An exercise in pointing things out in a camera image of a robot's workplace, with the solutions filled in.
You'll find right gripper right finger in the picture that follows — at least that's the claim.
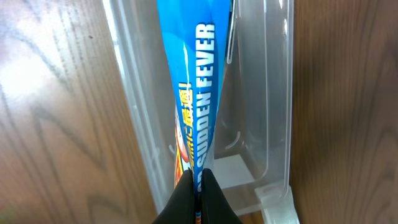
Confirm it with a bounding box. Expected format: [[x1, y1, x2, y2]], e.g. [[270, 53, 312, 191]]
[[201, 169, 242, 224]]

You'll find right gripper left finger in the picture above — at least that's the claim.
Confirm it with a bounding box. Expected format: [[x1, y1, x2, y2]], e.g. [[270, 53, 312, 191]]
[[152, 170, 195, 224]]

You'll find clear plastic container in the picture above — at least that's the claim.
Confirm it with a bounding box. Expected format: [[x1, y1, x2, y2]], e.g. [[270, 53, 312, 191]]
[[103, 0, 299, 223]]

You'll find blue fever patch box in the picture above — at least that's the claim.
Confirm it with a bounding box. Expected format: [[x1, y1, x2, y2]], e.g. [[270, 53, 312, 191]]
[[157, 0, 235, 223]]

